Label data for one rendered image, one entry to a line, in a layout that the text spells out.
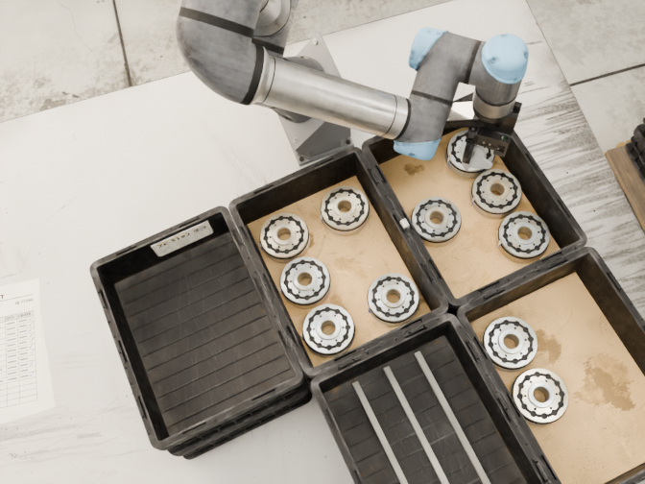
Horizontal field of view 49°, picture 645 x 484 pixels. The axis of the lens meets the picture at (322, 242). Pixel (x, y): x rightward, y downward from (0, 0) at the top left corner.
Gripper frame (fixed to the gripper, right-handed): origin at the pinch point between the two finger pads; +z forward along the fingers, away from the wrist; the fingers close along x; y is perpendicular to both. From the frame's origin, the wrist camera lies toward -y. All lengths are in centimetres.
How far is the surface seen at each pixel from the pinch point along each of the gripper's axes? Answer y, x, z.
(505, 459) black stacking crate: 24, -56, 7
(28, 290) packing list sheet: -86, -56, 19
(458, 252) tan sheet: 4.3, -19.1, 6.6
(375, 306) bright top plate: -7.6, -36.9, 3.6
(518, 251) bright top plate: 15.7, -16.1, 3.8
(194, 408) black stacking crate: -34, -67, 7
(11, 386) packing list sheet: -78, -76, 19
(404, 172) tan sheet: -12.0, -5.0, 6.6
